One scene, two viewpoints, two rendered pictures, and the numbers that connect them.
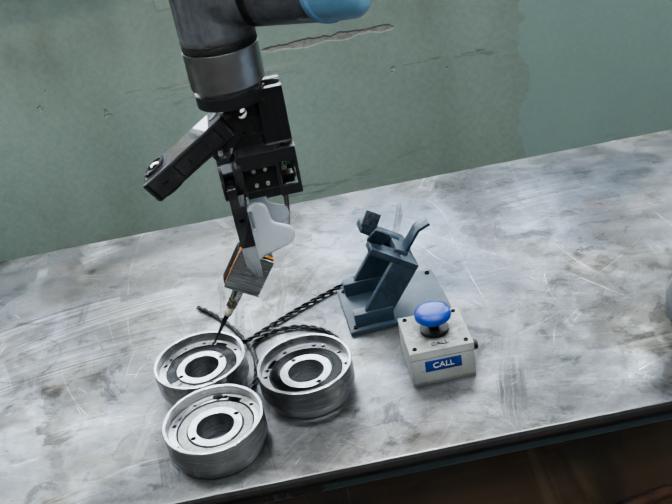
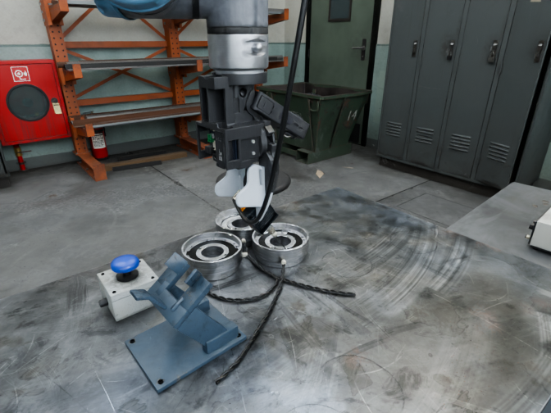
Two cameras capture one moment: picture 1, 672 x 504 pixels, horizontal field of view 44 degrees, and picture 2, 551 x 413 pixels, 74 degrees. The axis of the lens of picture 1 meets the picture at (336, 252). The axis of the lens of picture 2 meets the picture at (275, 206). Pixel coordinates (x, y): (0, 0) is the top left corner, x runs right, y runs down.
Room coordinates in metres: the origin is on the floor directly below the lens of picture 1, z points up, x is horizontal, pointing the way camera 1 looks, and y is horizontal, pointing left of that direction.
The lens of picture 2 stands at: (1.23, -0.19, 1.17)
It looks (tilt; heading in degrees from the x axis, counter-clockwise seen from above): 25 degrees down; 143
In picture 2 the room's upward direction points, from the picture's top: straight up
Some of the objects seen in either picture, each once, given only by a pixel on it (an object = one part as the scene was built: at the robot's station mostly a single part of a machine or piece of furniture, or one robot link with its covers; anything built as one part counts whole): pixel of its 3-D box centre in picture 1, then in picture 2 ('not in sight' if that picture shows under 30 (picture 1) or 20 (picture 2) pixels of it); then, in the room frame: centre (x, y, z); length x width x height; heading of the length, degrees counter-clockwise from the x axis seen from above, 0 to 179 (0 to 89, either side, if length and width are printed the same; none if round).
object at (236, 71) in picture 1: (224, 66); (239, 54); (0.81, 0.08, 1.15); 0.08 x 0.08 x 0.05
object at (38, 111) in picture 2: not in sight; (52, 115); (-2.90, 0.22, 0.50); 0.91 x 0.24 x 1.00; 92
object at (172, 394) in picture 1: (203, 372); (280, 245); (0.76, 0.17, 0.82); 0.10 x 0.10 x 0.04
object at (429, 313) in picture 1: (433, 326); (126, 273); (0.73, -0.09, 0.85); 0.04 x 0.04 x 0.05
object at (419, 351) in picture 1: (441, 343); (125, 288); (0.73, -0.10, 0.82); 0.08 x 0.07 x 0.05; 92
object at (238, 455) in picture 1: (217, 431); (241, 226); (0.66, 0.15, 0.82); 0.10 x 0.10 x 0.04
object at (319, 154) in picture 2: not in sight; (310, 120); (-1.79, 2.54, 0.35); 1.04 x 0.74 x 0.70; 2
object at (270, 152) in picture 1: (249, 140); (236, 120); (0.80, 0.07, 1.07); 0.09 x 0.08 x 0.12; 95
